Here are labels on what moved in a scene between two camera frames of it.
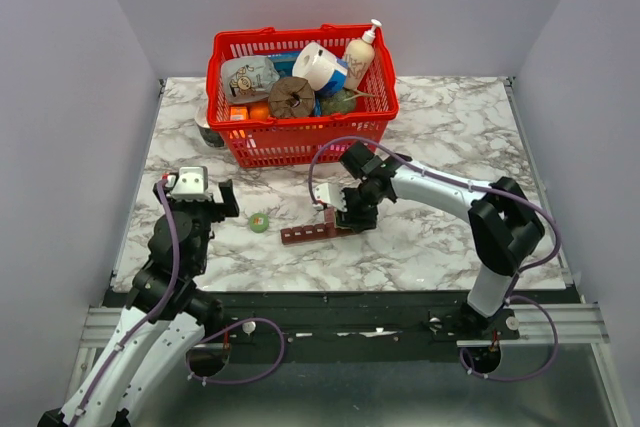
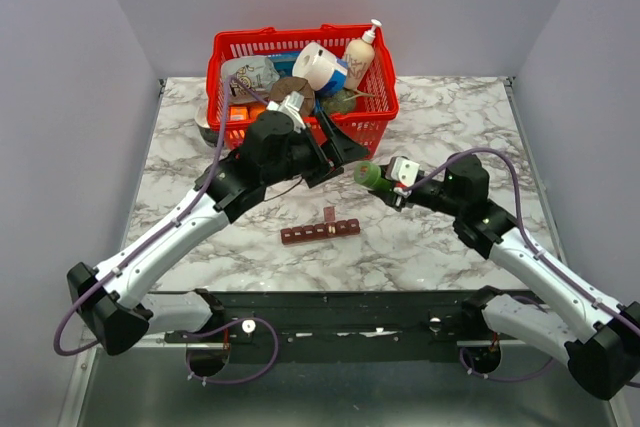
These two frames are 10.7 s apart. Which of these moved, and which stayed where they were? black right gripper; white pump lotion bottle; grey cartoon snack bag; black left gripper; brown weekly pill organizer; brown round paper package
Moved: black right gripper; black left gripper
Stayed: brown round paper package; grey cartoon snack bag; brown weekly pill organizer; white pump lotion bottle
